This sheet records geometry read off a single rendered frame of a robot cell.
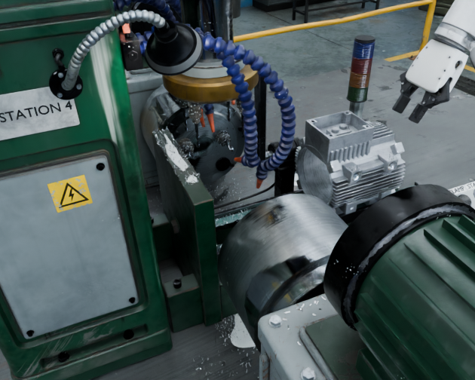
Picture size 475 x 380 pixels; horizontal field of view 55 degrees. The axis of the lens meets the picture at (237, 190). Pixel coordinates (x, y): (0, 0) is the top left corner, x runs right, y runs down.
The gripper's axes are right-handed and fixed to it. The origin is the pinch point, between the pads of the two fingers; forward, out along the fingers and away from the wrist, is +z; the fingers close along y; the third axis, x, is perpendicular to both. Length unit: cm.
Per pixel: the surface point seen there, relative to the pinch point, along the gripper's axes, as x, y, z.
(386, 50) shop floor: -278, 302, -24
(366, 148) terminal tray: 4.0, 1.0, 11.9
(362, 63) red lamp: -11.5, 33.6, -3.7
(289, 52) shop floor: -199, 342, 22
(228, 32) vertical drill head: 47.8, 2.5, 1.6
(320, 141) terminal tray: 14.7, 4.1, 14.8
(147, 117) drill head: 41, 39, 33
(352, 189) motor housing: 5.6, -3.5, 21.0
